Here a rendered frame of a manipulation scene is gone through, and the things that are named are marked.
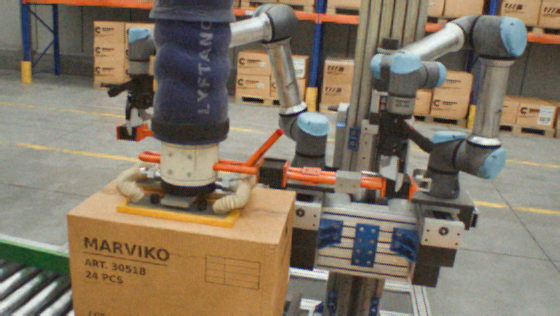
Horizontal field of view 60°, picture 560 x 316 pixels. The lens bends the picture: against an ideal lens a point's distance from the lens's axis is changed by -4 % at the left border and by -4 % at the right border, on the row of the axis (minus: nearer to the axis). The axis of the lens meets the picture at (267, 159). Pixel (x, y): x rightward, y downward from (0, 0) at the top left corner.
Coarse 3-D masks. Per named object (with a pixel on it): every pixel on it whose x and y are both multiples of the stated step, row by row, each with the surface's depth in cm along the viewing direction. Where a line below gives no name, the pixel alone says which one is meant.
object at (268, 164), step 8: (264, 160) 147; (272, 160) 147; (280, 160) 146; (288, 160) 144; (256, 168) 140; (264, 168) 138; (272, 168) 138; (280, 168) 138; (288, 168) 143; (256, 176) 140; (264, 176) 140; (272, 176) 139; (280, 176) 139; (272, 184) 139; (280, 184) 139
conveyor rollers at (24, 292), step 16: (0, 272) 197; (16, 272) 197; (32, 272) 202; (48, 272) 201; (0, 288) 186; (32, 288) 190; (48, 288) 189; (64, 288) 196; (0, 304) 176; (16, 304) 181; (32, 304) 178; (64, 304) 182
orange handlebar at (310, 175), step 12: (144, 132) 174; (144, 156) 146; (156, 156) 146; (216, 168) 143; (228, 168) 142; (240, 168) 142; (252, 168) 141; (312, 168) 143; (300, 180) 140; (312, 180) 139; (324, 180) 138; (372, 180) 140
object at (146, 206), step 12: (120, 204) 140; (132, 204) 140; (144, 204) 140; (156, 204) 141; (192, 204) 143; (204, 204) 138; (156, 216) 137; (168, 216) 137; (180, 216) 136; (192, 216) 136; (204, 216) 136; (216, 216) 136; (228, 216) 138
